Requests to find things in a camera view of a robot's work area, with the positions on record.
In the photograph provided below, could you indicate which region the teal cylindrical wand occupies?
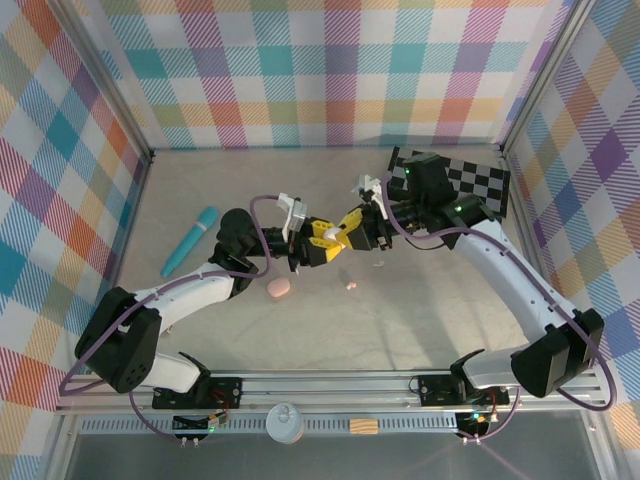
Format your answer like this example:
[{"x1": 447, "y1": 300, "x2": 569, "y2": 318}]
[{"x1": 160, "y1": 205, "x2": 221, "y2": 279}]

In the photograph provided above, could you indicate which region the folded black grey chessboard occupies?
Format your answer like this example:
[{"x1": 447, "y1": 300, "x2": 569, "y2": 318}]
[{"x1": 387, "y1": 146, "x2": 512, "y2": 221}]

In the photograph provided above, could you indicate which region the pale round lidded container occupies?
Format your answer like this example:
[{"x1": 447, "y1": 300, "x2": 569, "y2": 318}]
[{"x1": 265, "y1": 402, "x2": 305, "y2": 444}]

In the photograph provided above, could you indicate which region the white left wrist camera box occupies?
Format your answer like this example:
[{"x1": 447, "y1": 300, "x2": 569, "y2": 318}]
[{"x1": 275, "y1": 192, "x2": 309, "y2": 242}]

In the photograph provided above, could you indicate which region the aluminium side rail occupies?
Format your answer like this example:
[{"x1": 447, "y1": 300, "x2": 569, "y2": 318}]
[
  {"x1": 92, "y1": 149, "x2": 156, "y2": 374},
  {"x1": 502, "y1": 149, "x2": 574, "y2": 369}
]

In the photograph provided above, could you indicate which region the aluminium cross rail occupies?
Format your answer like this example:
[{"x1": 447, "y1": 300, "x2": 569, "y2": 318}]
[{"x1": 53, "y1": 367, "x2": 609, "y2": 417}]

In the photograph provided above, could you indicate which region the aluminium frame post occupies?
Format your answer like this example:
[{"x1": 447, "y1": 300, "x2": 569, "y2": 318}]
[
  {"x1": 497, "y1": 0, "x2": 599, "y2": 161},
  {"x1": 62, "y1": 0, "x2": 156, "y2": 169}
]

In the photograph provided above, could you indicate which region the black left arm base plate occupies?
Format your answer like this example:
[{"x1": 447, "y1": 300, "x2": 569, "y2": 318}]
[{"x1": 151, "y1": 376, "x2": 245, "y2": 411}]

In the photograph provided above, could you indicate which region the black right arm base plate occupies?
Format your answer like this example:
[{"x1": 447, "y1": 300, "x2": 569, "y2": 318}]
[{"x1": 417, "y1": 372, "x2": 511, "y2": 407}]

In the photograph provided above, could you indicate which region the slotted grey cable duct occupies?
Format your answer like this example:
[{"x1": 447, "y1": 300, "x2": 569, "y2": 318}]
[{"x1": 79, "y1": 413, "x2": 461, "y2": 435}]

